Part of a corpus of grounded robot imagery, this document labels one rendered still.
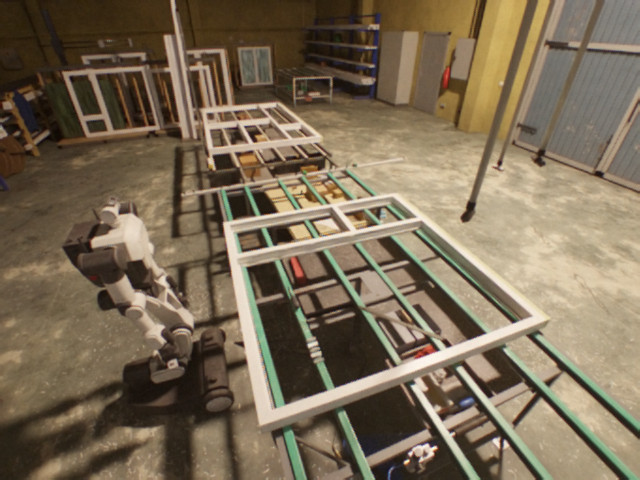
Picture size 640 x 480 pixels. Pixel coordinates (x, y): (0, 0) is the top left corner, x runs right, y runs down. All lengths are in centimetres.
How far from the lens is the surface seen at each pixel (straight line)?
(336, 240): 210
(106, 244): 161
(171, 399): 238
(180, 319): 201
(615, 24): 746
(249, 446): 230
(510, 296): 196
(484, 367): 202
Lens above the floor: 212
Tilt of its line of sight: 35 degrees down
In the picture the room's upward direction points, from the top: straight up
